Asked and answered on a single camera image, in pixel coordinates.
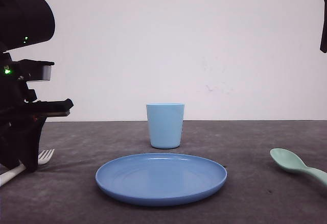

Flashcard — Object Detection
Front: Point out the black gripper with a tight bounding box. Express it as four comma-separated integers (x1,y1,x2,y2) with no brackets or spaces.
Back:
1,53,74,172

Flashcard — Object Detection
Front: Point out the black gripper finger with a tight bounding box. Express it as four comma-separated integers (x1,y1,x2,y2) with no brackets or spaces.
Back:
316,0,327,54

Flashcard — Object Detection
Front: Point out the white plastic fork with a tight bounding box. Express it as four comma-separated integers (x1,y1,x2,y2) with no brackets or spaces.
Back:
1,149,55,187

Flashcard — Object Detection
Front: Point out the light blue plastic cup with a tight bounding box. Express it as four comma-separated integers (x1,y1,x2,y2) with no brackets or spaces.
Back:
146,103,184,149

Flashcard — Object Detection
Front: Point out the mint green plastic spoon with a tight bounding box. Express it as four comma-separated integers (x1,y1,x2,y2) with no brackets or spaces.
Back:
270,148,326,186

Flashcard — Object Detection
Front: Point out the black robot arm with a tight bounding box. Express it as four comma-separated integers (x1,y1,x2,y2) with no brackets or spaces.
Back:
1,0,326,172

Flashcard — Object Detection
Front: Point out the blue plastic plate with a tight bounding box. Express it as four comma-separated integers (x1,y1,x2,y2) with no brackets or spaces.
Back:
95,153,227,207

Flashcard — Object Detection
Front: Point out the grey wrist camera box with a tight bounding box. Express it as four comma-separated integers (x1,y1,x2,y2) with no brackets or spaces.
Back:
24,59,55,83

